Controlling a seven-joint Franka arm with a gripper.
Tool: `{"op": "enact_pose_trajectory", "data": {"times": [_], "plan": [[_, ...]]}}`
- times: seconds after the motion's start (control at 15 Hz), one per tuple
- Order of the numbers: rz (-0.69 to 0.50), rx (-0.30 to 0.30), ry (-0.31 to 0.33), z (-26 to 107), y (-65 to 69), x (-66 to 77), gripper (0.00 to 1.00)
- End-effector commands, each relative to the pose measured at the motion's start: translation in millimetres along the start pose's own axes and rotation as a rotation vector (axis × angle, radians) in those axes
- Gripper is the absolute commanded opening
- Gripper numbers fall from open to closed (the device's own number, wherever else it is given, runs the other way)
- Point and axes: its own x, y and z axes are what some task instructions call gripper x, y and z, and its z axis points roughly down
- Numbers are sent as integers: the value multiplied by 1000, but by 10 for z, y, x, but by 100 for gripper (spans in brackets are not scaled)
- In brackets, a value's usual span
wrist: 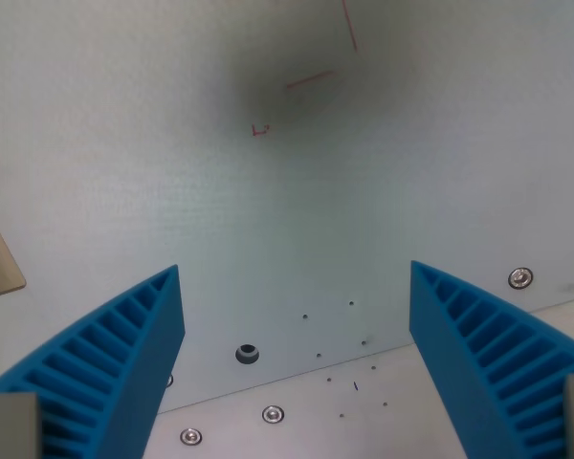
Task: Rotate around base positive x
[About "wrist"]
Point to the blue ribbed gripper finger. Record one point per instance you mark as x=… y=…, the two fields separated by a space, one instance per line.
x=478 y=344
x=124 y=354

